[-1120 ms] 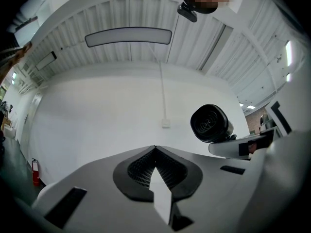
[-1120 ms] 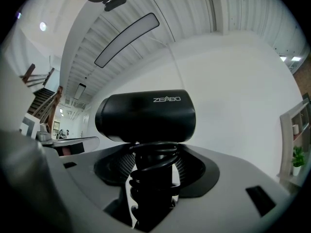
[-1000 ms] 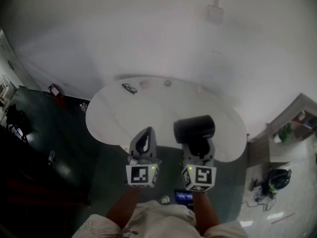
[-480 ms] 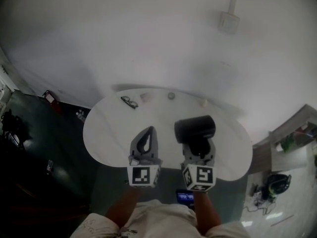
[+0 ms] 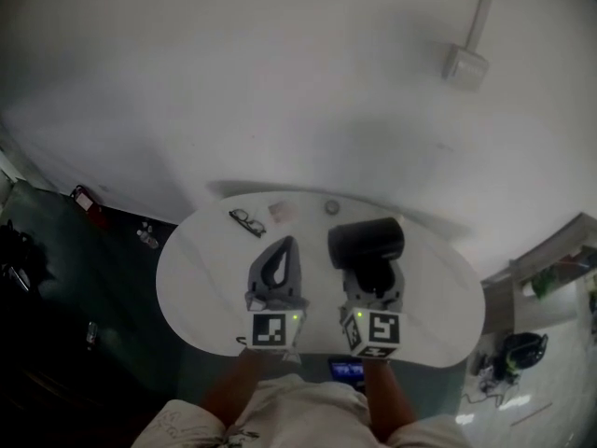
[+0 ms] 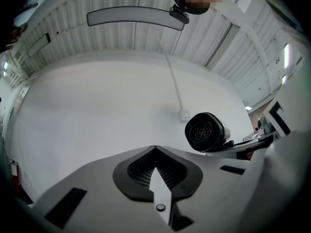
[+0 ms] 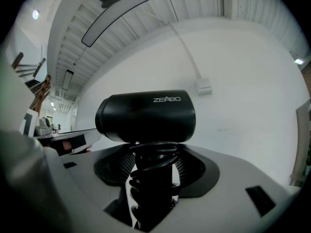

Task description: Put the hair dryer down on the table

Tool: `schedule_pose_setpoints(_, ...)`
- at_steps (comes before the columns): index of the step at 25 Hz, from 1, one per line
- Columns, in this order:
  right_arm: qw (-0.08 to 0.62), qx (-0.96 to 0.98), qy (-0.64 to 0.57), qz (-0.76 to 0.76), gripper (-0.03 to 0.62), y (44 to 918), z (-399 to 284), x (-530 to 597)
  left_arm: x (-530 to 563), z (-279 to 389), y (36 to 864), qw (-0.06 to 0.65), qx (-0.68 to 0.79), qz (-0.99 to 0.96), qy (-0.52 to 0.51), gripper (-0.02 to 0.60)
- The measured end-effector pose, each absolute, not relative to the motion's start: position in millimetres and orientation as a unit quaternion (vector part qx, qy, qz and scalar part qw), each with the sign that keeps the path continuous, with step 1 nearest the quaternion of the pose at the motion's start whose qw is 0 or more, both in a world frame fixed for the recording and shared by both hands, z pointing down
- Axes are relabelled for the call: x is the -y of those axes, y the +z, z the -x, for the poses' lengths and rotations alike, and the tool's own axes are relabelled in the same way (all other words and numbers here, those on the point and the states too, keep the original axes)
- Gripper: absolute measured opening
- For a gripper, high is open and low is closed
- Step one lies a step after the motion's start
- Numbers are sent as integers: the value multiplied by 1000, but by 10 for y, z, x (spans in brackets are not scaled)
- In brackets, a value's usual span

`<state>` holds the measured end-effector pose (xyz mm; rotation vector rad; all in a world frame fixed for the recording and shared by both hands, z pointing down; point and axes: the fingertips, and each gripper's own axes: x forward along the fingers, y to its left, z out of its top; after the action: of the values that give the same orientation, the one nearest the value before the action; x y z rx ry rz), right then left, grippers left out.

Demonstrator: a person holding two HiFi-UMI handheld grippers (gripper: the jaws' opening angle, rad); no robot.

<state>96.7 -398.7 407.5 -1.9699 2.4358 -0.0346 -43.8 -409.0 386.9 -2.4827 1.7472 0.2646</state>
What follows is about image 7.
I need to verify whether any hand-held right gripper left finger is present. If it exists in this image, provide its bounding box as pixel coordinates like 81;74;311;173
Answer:
58;144;137;233

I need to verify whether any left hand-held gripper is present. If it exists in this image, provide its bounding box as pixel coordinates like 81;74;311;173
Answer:
20;108;103;154

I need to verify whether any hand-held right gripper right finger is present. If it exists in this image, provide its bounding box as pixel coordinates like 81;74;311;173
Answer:
155;144;301;233

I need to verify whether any black hair dryer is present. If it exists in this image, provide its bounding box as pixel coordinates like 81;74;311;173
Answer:
95;89;196;232

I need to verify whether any long ceiling light panel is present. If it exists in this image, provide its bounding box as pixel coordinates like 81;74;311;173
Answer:
81;0;162;48
62;69;74;91

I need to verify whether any dark wooden staircase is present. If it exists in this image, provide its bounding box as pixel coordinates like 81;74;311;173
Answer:
11;51;52;116

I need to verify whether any grey cubby shelf unit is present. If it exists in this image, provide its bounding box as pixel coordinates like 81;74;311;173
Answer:
290;100;311;187

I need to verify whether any white wall junction box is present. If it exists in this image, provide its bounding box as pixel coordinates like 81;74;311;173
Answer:
195;77;214;96

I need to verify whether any white wall cable conduit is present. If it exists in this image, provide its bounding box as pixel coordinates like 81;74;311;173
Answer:
167;20;204;81

